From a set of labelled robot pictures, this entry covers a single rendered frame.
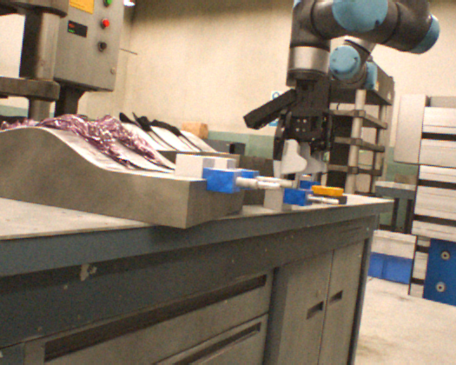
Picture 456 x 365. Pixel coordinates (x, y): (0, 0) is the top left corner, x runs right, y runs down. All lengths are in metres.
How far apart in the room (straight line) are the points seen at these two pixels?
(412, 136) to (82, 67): 1.25
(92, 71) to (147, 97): 8.12
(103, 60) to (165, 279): 1.18
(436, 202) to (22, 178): 0.53
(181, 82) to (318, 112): 8.55
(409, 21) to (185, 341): 0.64
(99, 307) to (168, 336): 0.18
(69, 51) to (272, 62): 6.90
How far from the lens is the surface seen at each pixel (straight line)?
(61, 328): 0.57
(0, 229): 0.45
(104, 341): 0.64
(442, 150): 0.63
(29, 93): 1.40
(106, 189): 0.57
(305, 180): 1.33
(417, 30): 0.86
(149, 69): 9.89
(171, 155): 0.91
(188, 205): 0.53
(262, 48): 8.52
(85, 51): 1.69
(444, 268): 0.67
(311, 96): 0.85
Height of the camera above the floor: 0.89
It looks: 3 degrees down
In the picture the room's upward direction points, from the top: 6 degrees clockwise
